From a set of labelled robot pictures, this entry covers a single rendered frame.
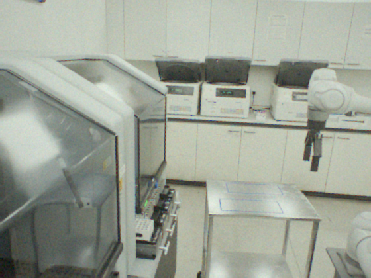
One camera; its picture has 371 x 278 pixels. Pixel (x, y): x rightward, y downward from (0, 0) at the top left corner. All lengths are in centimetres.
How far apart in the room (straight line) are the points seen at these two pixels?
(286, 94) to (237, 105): 55
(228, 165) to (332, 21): 197
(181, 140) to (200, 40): 120
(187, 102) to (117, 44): 114
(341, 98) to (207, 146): 268
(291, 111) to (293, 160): 58
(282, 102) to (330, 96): 248
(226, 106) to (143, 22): 140
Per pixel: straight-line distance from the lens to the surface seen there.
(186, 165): 386
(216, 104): 363
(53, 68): 127
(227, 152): 375
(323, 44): 400
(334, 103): 121
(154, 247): 153
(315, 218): 188
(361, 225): 166
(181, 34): 390
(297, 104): 371
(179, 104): 366
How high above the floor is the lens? 168
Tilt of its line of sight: 17 degrees down
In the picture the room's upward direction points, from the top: 2 degrees clockwise
